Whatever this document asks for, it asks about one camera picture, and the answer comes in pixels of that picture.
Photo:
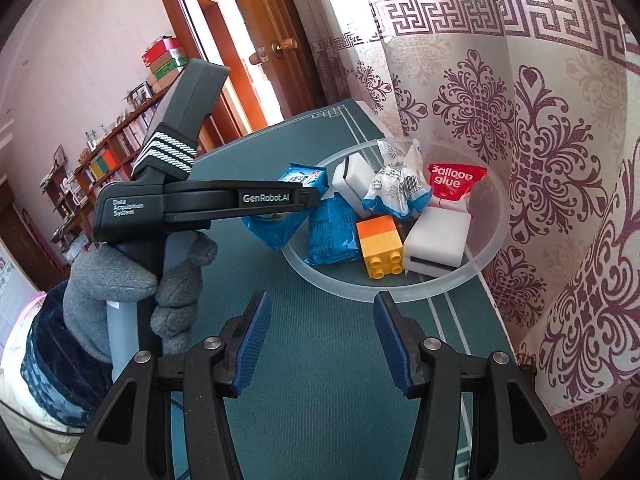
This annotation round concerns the blue cracker packet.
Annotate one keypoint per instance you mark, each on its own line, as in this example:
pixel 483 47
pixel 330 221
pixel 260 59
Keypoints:
pixel 272 232

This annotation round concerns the yellow orange toy brick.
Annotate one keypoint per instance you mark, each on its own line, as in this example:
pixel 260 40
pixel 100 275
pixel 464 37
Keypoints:
pixel 380 250

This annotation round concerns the person's white jacket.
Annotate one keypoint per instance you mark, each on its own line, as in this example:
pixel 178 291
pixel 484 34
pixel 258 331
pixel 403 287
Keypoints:
pixel 35 447

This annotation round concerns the white sponge block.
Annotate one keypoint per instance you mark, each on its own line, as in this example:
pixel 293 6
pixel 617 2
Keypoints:
pixel 435 240

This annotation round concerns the rows of books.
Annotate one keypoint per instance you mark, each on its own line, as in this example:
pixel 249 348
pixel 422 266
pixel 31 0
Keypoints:
pixel 102 165

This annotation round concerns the green box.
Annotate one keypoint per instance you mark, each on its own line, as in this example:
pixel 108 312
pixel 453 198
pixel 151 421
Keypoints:
pixel 171 68

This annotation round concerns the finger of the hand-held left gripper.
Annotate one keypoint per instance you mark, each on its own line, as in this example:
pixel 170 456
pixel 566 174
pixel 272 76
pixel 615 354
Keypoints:
pixel 200 217
pixel 270 196

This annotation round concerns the small blue foil packet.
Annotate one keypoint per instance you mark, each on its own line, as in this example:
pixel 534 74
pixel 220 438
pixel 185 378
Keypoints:
pixel 330 232

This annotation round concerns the person's left forearm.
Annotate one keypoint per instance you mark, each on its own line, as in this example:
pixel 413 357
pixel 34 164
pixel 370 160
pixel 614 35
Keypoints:
pixel 55 375

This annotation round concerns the wooden door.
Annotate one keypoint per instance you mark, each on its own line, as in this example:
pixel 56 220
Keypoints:
pixel 172 20
pixel 280 0

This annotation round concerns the cardboard box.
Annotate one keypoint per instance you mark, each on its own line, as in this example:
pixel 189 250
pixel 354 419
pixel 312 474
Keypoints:
pixel 161 83

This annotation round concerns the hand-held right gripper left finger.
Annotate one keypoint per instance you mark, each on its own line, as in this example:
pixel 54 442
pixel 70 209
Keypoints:
pixel 252 345

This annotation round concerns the clear plastic bowl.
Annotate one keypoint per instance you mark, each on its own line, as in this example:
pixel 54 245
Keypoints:
pixel 350 287

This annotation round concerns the teal table mat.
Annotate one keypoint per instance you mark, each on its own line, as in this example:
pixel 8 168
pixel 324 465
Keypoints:
pixel 320 360

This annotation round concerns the white eraser block small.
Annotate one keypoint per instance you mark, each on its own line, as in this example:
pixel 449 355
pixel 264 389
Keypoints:
pixel 352 180

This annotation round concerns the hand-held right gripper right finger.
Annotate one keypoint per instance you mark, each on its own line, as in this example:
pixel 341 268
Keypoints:
pixel 395 345

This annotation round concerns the wooden bookshelf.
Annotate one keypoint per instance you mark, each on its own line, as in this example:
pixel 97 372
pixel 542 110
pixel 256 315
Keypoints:
pixel 120 145

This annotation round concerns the small wooden shelf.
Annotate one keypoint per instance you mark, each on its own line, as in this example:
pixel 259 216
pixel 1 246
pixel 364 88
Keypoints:
pixel 65 195

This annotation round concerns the patterned curtain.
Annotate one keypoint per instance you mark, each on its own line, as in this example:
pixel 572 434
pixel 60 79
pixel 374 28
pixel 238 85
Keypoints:
pixel 550 160

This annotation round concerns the person's left hand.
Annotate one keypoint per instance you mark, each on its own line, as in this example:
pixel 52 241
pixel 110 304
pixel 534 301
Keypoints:
pixel 105 280

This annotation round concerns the small picture frame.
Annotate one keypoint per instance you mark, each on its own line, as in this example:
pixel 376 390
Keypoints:
pixel 59 155

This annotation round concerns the red box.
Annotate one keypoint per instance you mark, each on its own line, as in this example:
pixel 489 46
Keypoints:
pixel 162 50

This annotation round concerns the white plastic packet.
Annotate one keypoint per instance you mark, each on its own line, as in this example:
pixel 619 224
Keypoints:
pixel 400 187

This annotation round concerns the red glue packet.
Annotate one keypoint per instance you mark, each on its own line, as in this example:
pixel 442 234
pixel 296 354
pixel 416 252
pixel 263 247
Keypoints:
pixel 452 180

